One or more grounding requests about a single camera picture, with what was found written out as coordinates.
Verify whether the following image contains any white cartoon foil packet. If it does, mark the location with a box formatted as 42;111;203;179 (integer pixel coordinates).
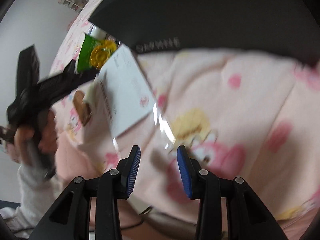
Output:
82;45;156;140

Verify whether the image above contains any person's left hand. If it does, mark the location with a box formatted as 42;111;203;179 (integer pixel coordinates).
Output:
6;109;60;167

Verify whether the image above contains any white wire shelf rack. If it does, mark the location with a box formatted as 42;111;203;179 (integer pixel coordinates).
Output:
58;0;88;13

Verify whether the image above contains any brown amber comb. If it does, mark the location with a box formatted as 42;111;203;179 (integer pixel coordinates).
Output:
73;90;92;126

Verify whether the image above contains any black storage box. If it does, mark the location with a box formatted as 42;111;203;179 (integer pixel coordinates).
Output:
89;0;319;65

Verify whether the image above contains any pink cartoon bed blanket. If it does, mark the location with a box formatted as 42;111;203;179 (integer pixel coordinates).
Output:
51;0;319;239

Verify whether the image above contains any white sleeve forearm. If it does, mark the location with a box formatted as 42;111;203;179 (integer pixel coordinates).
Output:
1;164;62;239

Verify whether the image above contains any green yellow snack packet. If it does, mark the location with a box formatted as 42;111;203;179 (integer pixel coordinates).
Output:
76;34;118;72

